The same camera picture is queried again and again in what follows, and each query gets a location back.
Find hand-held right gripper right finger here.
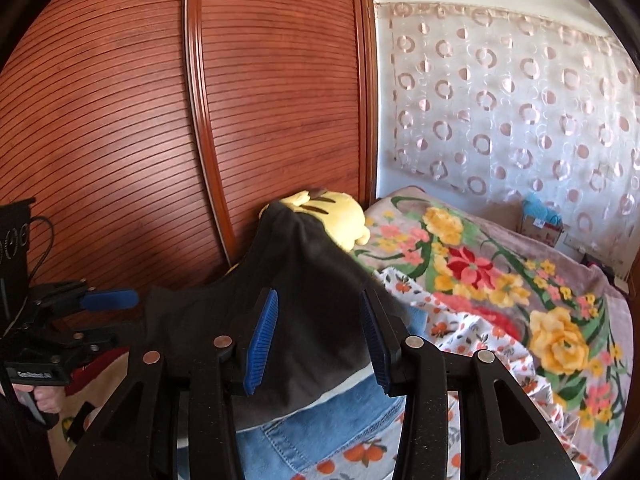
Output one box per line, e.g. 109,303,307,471
360,290,581,480

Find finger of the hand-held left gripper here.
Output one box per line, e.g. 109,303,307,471
70,324,148,361
80,288,140,312

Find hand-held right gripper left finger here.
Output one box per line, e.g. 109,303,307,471
59,290,280,480

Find black pants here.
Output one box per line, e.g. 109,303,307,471
142,202,426,433

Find person's left hand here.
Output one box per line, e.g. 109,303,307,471
14,382,66,428

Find red cream printed cloth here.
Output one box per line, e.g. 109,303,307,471
47,345,136,441

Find orange fruit print cloth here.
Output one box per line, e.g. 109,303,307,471
320,265,581,480

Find blue denim jeans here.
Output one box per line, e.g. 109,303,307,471
177,305,428,480

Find yellow plush toy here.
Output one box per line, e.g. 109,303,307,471
227,187,372,276

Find pink floral blanket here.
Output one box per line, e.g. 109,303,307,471
350,186,628,478

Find wooden slatted wardrobe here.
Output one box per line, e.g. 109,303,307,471
0,0,381,321

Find small box with blue item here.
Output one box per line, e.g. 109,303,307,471
520,196,565,247

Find sheer circle pattern curtain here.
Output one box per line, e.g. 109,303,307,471
375,1,640,241

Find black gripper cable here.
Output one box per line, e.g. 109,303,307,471
27,216,55,286

